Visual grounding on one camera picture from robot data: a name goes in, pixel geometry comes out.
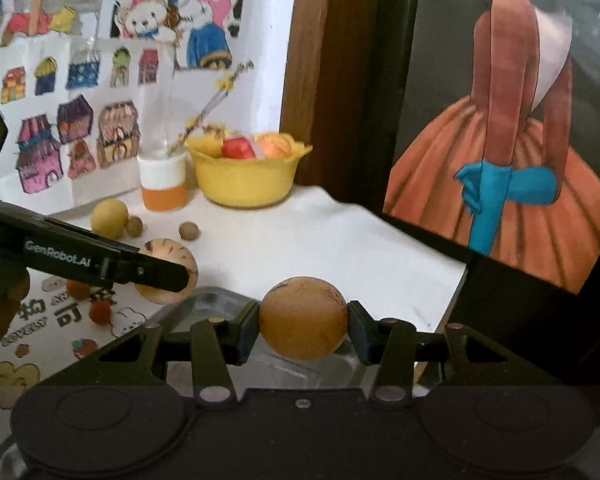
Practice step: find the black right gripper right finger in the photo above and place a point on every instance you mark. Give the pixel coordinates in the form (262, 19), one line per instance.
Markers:
(396, 347)

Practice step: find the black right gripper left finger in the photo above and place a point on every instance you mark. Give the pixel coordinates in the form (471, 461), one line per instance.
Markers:
(210, 346)

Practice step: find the red cherry tomato front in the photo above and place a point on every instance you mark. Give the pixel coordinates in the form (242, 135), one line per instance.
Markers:
(100, 312)

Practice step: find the yellow plastic bowl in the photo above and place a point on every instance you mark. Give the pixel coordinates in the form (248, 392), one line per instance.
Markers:
(249, 183)

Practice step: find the orange fruit in bowl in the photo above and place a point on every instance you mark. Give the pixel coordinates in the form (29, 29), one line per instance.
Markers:
(275, 145)

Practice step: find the brown round fruit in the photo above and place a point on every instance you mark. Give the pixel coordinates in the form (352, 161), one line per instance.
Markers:
(303, 318)

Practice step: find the brown longan alone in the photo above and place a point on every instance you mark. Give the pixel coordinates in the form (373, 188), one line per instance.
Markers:
(189, 231)

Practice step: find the brown longan near lemon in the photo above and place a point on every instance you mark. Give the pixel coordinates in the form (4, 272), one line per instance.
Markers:
(134, 226)

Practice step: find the painting of orange dress woman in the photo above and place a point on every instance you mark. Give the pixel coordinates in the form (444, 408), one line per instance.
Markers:
(499, 141)

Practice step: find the orange white jar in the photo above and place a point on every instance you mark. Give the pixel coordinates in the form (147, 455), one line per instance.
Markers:
(162, 180)

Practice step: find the girl with bear drawing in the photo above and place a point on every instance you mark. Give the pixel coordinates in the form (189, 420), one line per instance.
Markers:
(199, 30)

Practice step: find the small orange kumquat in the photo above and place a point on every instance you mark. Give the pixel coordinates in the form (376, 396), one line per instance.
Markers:
(77, 290)

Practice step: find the red packaged item in bowl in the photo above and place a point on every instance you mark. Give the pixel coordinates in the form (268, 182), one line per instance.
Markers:
(238, 146)

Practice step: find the tan striped round fruit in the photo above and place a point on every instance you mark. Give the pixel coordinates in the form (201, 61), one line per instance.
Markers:
(175, 278)

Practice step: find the metal tray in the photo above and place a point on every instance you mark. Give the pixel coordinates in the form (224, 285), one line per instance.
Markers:
(100, 419)

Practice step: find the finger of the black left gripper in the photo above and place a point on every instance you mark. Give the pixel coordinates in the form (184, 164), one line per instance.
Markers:
(109, 261)

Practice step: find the yellow flower twig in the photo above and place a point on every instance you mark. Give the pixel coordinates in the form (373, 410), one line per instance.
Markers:
(224, 85)

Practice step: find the white printed tablecloth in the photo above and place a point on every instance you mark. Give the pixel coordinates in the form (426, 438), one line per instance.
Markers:
(246, 251)

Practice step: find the yellow lemon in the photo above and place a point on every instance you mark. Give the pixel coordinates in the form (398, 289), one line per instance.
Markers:
(109, 218)

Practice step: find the wooden door frame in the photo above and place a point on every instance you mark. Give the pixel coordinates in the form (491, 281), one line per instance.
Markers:
(327, 62)

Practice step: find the children's house drawing paper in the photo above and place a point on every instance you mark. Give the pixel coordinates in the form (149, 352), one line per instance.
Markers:
(78, 112)

